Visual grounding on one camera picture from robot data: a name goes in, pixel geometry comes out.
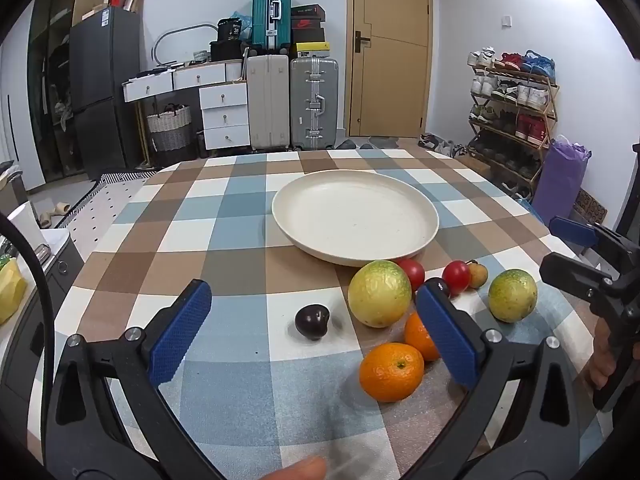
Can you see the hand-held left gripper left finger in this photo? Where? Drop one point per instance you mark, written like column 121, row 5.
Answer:
column 180, row 330

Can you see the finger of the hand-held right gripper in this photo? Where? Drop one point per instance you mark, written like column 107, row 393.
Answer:
column 575, row 232
column 570, row 271

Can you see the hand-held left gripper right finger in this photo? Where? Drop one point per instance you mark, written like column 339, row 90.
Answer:
column 447, row 332

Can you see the orange tangerine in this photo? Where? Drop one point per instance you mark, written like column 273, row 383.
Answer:
column 390, row 372
column 417, row 337

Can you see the red cherry tomato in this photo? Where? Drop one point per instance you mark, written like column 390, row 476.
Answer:
column 456, row 275
column 414, row 272

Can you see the small green passion fruit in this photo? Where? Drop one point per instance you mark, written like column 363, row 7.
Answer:
column 512, row 295

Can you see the tan longan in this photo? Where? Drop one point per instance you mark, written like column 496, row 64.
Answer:
column 477, row 276

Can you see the large yellow-green passion fruit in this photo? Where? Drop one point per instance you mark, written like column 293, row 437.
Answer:
column 377, row 292

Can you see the dark purple plum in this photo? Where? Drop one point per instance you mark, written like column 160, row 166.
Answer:
column 311, row 321

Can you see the cream round plate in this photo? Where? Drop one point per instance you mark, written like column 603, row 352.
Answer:
column 350, row 215

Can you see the person's right hand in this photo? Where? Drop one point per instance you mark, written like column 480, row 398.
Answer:
column 600, row 360

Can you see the person's left hand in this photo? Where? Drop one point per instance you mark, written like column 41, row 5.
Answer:
column 300, row 470

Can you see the brown doormat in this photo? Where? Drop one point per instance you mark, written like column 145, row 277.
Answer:
column 590, row 205

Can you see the purple paper bag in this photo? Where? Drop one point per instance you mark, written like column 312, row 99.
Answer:
column 560, row 180

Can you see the wooden shoe rack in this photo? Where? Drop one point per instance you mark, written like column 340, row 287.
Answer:
column 547, row 110

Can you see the pile of loose shoes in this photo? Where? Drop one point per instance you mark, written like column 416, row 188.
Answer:
column 442, row 145

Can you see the beige slipper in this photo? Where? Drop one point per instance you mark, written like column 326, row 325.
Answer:
column 46, row 220
column 62, row 207

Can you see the yellow bag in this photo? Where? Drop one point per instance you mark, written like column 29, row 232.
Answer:
column 11, row 290

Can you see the white bag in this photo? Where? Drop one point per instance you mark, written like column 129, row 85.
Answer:
column 25, row 222

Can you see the woven laundry basket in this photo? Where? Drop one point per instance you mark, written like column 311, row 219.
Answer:
column 169, row 130

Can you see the white drawer cabinet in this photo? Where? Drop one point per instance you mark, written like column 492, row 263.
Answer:
column 224, row 115

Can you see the beige suitcase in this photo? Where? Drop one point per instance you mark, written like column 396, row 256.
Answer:
column 267, row 102

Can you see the white dresser with drawers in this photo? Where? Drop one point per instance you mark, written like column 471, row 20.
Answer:
column 165, row 82

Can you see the wooden door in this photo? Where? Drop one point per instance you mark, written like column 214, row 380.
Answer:
column 390, row 60

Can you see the dark grey fridge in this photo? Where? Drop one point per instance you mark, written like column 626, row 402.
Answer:
column 100, row 85

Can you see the silver suitcase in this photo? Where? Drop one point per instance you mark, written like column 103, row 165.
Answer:
column 314, row 105

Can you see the dark glass wardrobe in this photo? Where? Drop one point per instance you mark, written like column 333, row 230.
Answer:
column 50, row 85

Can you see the black storage box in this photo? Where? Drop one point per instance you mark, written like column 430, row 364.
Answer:
column 225, row 51

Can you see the black printed bag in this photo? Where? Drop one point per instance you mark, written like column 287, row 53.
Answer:
column 230, row 30

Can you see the yellow shoe box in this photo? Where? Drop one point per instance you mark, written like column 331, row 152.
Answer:
column 312, row 50

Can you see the blue plastic bag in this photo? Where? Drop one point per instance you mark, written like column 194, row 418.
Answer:
column 245, row 25

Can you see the dark brown shoe box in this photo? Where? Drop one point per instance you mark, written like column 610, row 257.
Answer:
column 307, row 35

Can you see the teal suitcase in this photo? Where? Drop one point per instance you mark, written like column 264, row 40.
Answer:
column 270, row 15

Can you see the black shoe box red logo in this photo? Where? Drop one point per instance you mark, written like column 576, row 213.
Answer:
column 307, row 23

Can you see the oval mirror frame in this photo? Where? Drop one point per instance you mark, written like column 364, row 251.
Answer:
column 165, row 37

